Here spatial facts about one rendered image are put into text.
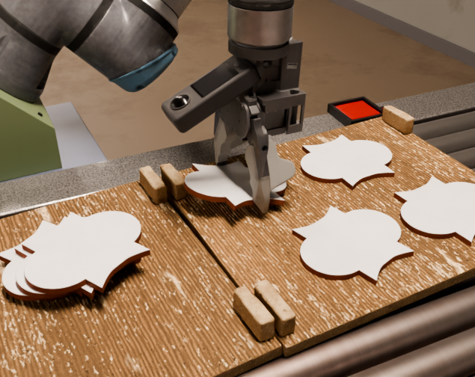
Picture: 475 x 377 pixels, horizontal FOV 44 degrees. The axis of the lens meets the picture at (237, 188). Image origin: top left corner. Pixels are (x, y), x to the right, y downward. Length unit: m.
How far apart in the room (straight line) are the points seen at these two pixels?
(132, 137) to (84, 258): 2.26
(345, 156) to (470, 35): 3.09
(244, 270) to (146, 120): 2.41
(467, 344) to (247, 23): 0.41
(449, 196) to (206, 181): 0.32
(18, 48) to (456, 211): 0.68
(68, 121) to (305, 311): 0.68
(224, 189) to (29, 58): 0.40
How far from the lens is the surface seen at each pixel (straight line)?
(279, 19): 0.67
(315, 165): 0.85
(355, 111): 1.05
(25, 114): 0.97
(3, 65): 0.98
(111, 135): 2.95
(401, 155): 0.92
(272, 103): 0.71
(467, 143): 1.04
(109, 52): 0.99
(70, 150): 1.07
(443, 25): 4.08
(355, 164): 0.86
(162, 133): 2.92
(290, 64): 0.73
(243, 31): 0.68
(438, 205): 0.81
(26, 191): 0.89
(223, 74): 0.70
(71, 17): 0.98
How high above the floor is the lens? 1.39
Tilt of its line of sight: 34 degrees down
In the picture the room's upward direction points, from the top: straight up
